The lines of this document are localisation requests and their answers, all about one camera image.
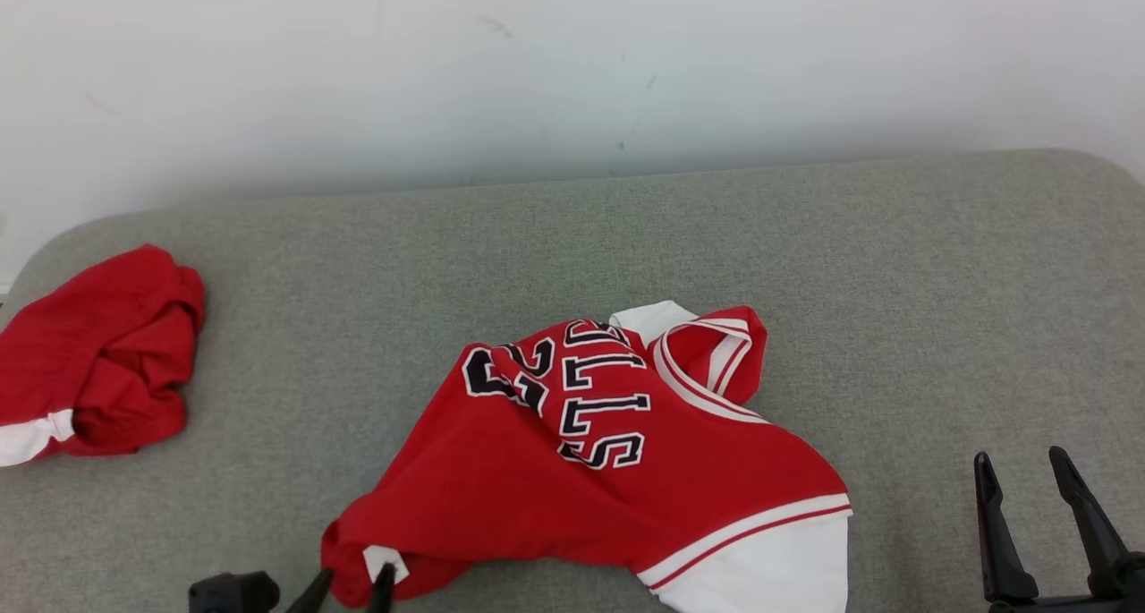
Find red Bulls basketball jersey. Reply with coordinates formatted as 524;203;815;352
320;300;852;613

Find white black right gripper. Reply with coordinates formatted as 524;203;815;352
973;446;1145;613

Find grey fabric sofa seat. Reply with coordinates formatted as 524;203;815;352
0;148;1145;613

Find red shorts with white stripes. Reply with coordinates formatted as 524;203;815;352
0;244;206;468

